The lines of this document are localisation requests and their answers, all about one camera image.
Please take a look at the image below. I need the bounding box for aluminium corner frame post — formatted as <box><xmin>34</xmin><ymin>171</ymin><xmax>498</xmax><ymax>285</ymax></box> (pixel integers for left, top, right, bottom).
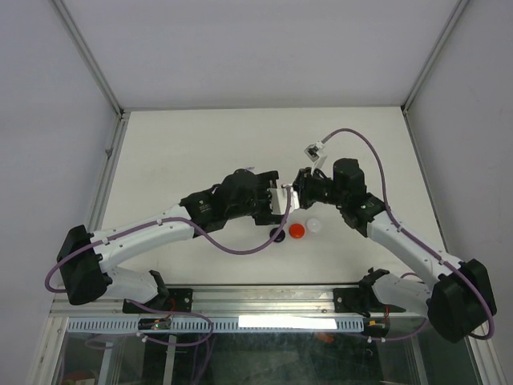
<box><xmin>400</xmin><ymin>0</ymin><xmax>472</xmax><ymax>117</ymax></box>

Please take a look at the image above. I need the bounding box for white round charging case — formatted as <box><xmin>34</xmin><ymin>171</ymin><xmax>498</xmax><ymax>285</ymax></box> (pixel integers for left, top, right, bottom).
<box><xmin>305</xmin><ymin>217</ymin><xmax>322</xmax><ymax>233</ymax></box>

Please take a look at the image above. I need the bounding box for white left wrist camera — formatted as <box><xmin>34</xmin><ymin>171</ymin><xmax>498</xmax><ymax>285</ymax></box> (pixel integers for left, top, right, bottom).
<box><xmin>268</xmin><ymin>184</ymin><xmax>300</xmax><ymax>216</ymax></box>

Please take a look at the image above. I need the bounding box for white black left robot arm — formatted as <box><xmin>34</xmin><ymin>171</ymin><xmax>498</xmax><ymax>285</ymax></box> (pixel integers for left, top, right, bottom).
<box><xmin>53</xmin><ymin>169</ymin><xmax>297</xmax><ymax>312</ymax></box>

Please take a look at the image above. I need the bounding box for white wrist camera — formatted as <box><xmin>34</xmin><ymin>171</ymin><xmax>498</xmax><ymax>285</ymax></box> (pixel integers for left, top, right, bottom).
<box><xmin>304</xmin><ymin>140</ymin><xmax>327</xmax><ymax>172</ymax></box>
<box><xmin>268</xmin><ymin>184</ymin><xmax>300</xmax><ymax>216</ymax></box>

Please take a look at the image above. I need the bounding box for left aluminium frame post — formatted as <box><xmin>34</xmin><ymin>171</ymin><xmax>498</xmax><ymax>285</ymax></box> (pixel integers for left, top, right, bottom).
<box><xmin>51</xmin><ymin>0</ymin><xmax>125</xmax><ymax>121</ymax></box>

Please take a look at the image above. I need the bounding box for black round charging case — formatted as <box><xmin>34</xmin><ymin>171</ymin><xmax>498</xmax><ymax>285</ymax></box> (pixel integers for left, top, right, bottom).
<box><xmin>269</xmin><ymin>228</ymin><xmax>286</xmax><ymax>243</ymax></box>

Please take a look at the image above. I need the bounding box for white slotted cable duct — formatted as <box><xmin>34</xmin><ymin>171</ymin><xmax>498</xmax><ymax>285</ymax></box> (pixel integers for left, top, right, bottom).
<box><xmin>67</xmin><ymin>315</ymin><xmax>364</xmax><ymax>334</ymax></box>

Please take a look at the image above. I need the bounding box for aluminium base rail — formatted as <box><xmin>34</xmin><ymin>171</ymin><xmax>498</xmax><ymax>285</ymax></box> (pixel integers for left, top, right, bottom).
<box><xmin>50</xmin><ymin>283</ymin><xmax>406</xmax><ymax>316</ymax></box>

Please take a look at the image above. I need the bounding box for orange round charging case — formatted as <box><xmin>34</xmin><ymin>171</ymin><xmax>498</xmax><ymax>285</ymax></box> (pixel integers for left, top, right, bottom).
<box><xmin>289</xmin><ymin>223</ymin><xmax>306</xmax><ymax>239</ymax></box>

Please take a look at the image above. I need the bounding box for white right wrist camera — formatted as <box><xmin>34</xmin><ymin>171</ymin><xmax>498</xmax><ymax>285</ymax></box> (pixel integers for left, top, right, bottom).
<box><xmin>304</xmin><ymin>140</ymin><xmax>327</xmax><ymax>172</ymax></box>

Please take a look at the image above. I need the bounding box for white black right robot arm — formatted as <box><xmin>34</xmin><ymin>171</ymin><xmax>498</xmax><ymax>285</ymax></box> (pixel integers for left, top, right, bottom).
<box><xmin>293</xmin><ymin>158</ymin><xmax>497</xmax><ymax>342</ymax></box>

